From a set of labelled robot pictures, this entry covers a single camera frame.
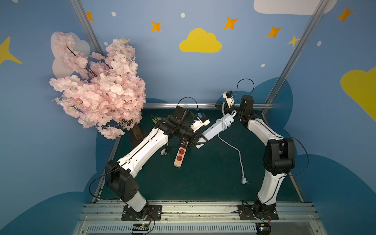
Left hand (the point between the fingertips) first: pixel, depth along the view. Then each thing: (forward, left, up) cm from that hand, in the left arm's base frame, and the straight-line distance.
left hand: (206, 138), depth 72 cm
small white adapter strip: (+2, -5, +6) cm, 8 cm away
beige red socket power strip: (+1, +15, -23) cm, 28 cm away
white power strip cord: (+5, +26, -26) cm, 37 cm away
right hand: (+28, -10, -1) cm, 29 cm away
